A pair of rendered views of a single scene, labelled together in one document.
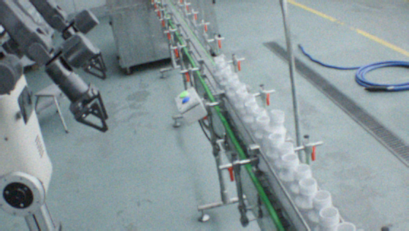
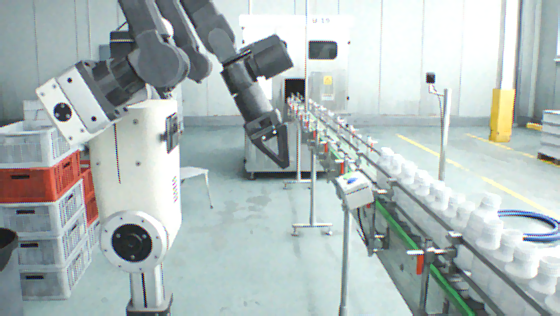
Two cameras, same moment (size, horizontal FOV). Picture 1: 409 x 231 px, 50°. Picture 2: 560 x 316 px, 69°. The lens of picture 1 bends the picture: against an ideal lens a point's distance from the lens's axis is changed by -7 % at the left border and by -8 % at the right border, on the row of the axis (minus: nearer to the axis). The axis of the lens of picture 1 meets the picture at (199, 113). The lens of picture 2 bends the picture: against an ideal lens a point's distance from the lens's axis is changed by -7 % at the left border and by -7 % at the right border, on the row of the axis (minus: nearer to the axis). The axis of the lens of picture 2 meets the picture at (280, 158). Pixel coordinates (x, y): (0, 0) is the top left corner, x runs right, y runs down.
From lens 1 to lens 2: 0.41 m
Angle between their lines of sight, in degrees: 11
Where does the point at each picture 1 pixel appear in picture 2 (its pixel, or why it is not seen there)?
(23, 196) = (138, 245)
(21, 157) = (151, 193)
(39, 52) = (221, 42)
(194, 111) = (360, 194)
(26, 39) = (209, 21)
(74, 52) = (267, 55)
